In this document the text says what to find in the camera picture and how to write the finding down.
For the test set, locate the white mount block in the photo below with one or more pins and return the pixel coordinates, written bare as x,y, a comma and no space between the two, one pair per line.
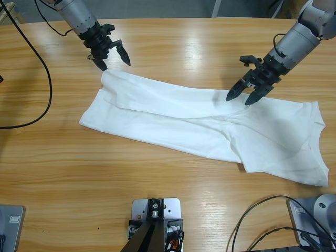
173,207

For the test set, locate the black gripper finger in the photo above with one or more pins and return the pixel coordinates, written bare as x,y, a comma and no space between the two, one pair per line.
99,63
236,90
124,55
256,98

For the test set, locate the dark camera post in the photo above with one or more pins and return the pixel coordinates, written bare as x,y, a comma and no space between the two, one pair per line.
149,241

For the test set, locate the white metal pole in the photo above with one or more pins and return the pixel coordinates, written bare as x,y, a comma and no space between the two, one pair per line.
215,8

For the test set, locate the black gripper side bracket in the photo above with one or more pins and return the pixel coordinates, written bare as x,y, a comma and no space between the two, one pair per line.
109,27
249,59

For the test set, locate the black clamp with silver knob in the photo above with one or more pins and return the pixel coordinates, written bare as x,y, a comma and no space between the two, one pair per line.
173,228
134,231

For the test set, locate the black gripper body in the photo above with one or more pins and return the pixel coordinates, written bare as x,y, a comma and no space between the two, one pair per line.
98,42
265,76

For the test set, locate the white t-shirt with black logo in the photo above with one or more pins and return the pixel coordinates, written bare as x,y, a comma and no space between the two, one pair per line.
183,123

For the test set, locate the wooden pallet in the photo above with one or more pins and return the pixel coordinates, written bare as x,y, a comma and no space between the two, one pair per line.
9,15

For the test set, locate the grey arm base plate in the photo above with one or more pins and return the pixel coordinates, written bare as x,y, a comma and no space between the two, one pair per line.
295,223
13,236

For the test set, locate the brown cardboard box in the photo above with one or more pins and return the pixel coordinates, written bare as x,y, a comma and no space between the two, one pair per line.
288,10

